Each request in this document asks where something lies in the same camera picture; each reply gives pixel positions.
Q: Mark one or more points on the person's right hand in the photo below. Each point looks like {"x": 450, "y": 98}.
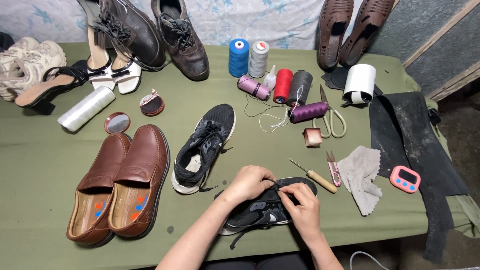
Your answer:
{"x": 305, "y": 210}

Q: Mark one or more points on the person's left hand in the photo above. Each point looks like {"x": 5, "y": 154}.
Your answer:
{"x": 245, "y": 183}

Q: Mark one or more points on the person's left fingers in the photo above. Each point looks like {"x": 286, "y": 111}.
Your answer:
{"x": 267, "y": 176}

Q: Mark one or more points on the black mesh sneaker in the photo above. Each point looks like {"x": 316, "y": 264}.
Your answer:
{"x": 258, "y": 213}
{"x": 210, "y": 138}

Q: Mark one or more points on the loose white thread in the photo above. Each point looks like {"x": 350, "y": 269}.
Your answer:
{"x": 273, "y": 125}

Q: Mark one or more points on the brown wax block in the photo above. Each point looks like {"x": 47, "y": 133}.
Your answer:
{"x": 312, "y": 137}

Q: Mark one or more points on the pink thread snips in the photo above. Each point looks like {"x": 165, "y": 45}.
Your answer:
{"x": 333, "y": 170}

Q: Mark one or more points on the purple thread spool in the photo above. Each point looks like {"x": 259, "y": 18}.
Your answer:
{"x": 309, "y": 111}

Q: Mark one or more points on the metal scissors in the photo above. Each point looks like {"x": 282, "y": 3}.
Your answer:
{"x": 330, "y": 116}

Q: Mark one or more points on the mauve thread spool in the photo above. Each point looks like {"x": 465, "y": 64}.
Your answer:
{"x": 253, "y": 87}

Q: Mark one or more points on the red thread spool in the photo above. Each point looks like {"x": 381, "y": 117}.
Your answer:
{"x": 283, "y": 86}

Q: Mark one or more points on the grey cloth rag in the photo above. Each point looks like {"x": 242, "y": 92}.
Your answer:
{"x": 360, "y": 176}

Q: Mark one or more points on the dark grey thread spool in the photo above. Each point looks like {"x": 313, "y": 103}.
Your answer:
{"x": 300, "y": 88}

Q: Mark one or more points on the small white glue bottle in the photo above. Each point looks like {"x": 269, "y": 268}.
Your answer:
{"x": 270, "y": 80}

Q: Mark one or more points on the light grey thread spool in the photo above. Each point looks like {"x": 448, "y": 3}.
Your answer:
{"x": 258, "y": 62}

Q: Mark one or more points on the black leather scraps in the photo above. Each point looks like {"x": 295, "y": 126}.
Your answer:
{"x": 335, "y": 78}

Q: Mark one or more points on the blue thread spool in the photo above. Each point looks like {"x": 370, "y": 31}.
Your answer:
{"x": 239, "y": 60}

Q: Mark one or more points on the brown leather loafer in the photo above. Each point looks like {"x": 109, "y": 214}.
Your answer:
{"x": 142, "y": 165}
{"x": 101, "y": 176}

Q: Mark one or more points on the white rolled sheet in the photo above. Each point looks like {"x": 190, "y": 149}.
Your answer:
{"x": 360, "y": 80}

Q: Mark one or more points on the round shoe polish tin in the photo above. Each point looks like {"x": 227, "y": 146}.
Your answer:
{"x": 152, "y": 105}

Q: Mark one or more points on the pink digital timer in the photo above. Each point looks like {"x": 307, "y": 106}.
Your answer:
{"x": 405, "y": 179}

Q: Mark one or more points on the black rubber sheet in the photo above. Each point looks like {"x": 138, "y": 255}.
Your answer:
{"x": 408, "y": 142}

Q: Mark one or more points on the dark brown laced leather shoe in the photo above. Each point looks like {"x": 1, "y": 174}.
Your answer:
{"x": 138, "y": 33}
{"x": 187, "y": 48}

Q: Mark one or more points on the floral fabric backdrop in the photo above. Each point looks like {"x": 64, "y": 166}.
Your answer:
{"x": 262, "y": 18}

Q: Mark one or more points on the round tin lid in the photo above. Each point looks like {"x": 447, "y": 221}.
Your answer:
{"x": 117, "y": 123}

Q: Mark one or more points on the brown woven leather shoe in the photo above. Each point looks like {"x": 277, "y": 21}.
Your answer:
{"x": 333, "y": 30}
{"x": 363, "y": 30}

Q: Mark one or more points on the white thread roll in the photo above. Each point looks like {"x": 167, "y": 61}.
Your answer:
{"x": 87, "y": 108}

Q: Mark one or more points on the green table cloth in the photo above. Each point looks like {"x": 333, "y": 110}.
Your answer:
{"x": 37, "y": 168}

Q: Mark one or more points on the black high heel sandal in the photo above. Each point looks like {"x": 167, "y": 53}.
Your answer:
{"x": 56, "y": 84}

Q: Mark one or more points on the beige chunky sneaker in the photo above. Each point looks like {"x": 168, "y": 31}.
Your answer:
{"x": 37, "y": 63}
{"x": 17, "y": 48}

